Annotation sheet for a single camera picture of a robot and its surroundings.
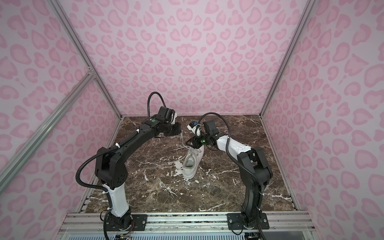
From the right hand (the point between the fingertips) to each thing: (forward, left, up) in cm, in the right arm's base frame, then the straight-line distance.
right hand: (189, 140), depth 88 cm
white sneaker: (-10, -1, -8) cm, 13 cm away
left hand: (+6, +4, +4) cm, 8 cm away
